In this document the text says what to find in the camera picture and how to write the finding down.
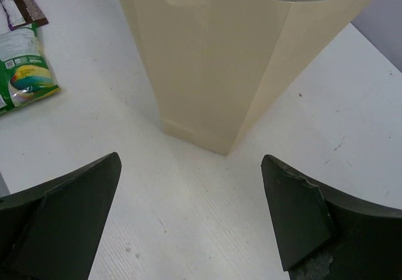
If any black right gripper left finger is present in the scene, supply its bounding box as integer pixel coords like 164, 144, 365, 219
1, 152, 122, 279

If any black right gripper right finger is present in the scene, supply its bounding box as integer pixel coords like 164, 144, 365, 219
261, 154, 401, 279

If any brown paper bag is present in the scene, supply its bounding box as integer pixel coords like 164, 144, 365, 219
119, 0, 372, 155

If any brown chocolate bar wrapper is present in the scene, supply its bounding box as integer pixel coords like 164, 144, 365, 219
1, 0, 48, 31

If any green candy bag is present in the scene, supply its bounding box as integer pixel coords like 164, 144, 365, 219
1, 23, 60, 114

